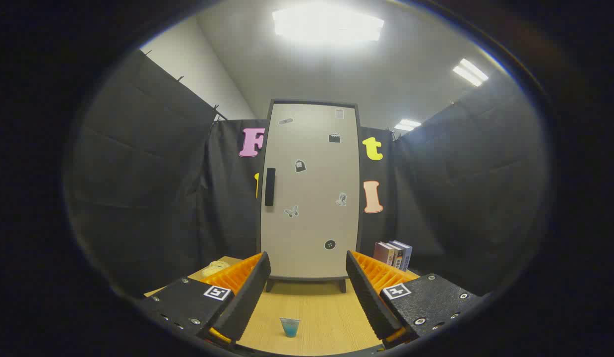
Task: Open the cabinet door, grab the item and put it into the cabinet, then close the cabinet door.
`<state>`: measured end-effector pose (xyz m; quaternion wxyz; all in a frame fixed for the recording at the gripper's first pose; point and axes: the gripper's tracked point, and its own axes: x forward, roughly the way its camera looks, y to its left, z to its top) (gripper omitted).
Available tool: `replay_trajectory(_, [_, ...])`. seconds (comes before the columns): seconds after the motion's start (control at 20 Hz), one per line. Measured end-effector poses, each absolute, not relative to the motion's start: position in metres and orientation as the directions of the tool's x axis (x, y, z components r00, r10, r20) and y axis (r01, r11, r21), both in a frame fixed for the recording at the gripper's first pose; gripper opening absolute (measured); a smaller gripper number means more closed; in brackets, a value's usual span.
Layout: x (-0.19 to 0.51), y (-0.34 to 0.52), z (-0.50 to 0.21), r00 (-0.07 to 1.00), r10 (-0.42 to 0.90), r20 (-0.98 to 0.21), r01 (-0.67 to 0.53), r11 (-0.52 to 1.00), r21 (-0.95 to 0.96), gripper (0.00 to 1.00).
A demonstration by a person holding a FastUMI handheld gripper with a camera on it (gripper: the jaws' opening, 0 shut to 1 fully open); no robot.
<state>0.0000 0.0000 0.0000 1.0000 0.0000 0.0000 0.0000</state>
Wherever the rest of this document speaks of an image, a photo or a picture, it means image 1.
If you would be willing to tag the small ceiling light panel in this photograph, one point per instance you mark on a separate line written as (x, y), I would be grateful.
(407, 124)

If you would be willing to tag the dark grey cabinet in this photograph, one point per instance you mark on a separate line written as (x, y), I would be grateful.
(341, 285)

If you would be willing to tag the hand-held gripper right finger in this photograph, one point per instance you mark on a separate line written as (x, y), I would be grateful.
(369, 297)

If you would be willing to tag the white cover book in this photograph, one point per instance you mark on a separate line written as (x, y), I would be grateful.
(398, 256)

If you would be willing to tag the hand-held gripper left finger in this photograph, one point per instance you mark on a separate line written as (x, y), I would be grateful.
(247, 297)

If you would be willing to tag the black backdrop cloth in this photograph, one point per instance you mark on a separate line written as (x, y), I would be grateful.
(153, 188)

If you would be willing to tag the long ceiling light panel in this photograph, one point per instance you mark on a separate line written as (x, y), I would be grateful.
(469, 72)

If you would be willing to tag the large ceiling light panel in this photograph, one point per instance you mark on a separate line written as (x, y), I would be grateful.
(327, 22)

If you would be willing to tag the blue and white tube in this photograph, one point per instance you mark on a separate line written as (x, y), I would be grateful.
(290, 328)

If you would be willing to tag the light grey cabinet door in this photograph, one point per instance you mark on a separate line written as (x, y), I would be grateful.
(312, 223)

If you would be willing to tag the yellow plush toy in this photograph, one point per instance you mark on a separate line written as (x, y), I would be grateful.
(215, 267)

